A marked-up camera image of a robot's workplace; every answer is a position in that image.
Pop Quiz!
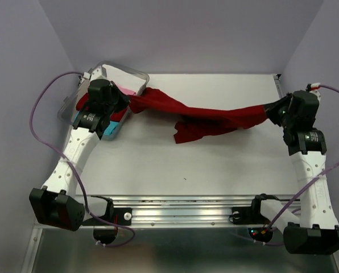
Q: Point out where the clear plastic storage bin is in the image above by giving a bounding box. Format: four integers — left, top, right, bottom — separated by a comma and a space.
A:
57, 61, 150, 141

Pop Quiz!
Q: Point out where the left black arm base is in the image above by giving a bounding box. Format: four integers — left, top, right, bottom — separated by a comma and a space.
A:
88, 196, 133, 226

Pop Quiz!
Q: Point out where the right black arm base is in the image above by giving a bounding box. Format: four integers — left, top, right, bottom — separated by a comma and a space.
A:
229, 193, 279, 225

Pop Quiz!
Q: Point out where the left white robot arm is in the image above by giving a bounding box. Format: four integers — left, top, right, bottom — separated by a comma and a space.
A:
29, 66, 129, 231

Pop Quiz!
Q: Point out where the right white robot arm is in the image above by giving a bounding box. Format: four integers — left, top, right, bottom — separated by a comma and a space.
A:
249, 84, 339, 255

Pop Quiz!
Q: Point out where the rolled dark red t shirt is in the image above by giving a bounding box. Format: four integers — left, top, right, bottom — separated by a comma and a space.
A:
76, 93, 128, 122

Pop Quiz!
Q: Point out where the rolled pink t shirt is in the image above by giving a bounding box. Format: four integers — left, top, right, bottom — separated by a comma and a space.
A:
118, 85, 137, 96

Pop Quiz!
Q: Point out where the rolled white t shirt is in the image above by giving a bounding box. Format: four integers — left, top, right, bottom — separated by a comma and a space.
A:
102, 64, 149, 92

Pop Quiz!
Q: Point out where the rolled cyan t shirt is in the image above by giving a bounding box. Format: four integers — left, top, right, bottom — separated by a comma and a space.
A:
73, 109, 127, 139

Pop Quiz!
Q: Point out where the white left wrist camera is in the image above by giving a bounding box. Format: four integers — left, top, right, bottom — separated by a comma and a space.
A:
81, 65, 108, 82

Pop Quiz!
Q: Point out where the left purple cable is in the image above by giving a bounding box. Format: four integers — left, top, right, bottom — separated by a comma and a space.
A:
30, 71, 136, 247

